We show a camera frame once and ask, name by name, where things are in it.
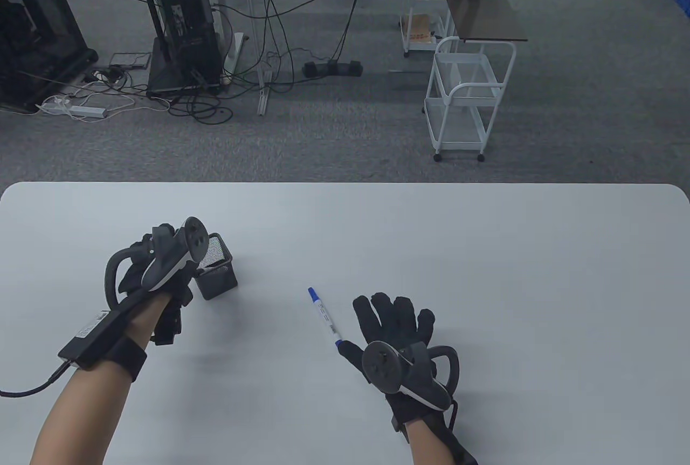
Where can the person's left hand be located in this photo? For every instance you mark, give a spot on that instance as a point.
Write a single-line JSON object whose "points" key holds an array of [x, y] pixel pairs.
{"points": [[132, 279]]}

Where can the person's right hand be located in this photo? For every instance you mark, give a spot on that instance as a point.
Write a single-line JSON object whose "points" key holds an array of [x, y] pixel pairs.
{"points": [[393, 325]]}

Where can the blue-capped white marker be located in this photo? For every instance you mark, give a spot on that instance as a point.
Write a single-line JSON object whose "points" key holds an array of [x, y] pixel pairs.
{"points": [[323, 316]]}

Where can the black mesh pen holder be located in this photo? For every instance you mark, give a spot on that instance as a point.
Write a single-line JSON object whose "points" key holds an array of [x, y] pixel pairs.
{"points": [[218, 284]]}

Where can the person's right forearm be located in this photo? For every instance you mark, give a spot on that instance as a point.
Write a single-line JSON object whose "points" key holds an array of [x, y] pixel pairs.
{"points": [[428, 449]]}

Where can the person's left forearm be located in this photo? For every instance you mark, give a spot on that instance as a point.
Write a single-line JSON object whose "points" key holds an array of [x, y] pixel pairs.
{"points": [[81, 411]]}

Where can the black left hand controller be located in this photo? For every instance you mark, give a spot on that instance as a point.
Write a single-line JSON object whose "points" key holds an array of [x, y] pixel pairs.
{"points": [[167, 265]]}

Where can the black hand controller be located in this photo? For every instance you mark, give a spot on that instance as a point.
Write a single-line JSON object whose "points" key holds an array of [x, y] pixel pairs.
{"points": [[383, 368], [167, 265]]}

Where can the black right hand controller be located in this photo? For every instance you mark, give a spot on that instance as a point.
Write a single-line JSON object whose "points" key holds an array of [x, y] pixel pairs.
{"points": [[383, 368]]}

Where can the white power strip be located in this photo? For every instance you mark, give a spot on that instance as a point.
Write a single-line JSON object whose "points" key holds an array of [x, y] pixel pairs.
{"points": [[86, 110]]}

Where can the grey flat box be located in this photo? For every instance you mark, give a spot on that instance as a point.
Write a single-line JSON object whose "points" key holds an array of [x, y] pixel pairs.
{"points": [[129, 59]]}

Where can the black computer tower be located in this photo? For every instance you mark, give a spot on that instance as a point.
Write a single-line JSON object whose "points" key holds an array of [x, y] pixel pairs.
{"points": [[188, 28]]}

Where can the black power strip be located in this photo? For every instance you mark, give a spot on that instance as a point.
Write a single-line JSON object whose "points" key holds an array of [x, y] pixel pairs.
{"points": [[331, 68]]}

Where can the black cabinet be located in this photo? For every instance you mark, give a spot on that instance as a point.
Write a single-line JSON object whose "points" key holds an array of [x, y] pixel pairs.
{"points": [[32, 28]]}

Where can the brown cardboard box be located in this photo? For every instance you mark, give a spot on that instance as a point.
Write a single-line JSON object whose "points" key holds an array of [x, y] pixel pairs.
{"points": [[418, 31]]}

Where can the dark brown side table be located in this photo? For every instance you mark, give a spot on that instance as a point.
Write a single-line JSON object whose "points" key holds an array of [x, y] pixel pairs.
{"points": [[485, 14]]}

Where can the blue plastic bin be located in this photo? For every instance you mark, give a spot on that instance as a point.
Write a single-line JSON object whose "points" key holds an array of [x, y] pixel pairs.
{"points": [[683, 4]]}

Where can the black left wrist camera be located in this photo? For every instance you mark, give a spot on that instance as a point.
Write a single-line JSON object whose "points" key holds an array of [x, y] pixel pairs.
{"points": [[91, 335]]}

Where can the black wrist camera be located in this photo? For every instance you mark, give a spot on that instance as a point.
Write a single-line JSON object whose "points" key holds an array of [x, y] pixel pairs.
{"points": [[91, 335], [463, 451]]}

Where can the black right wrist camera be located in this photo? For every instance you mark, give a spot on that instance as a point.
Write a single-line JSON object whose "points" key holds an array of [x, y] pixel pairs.
{"points": [[463, 451]]}

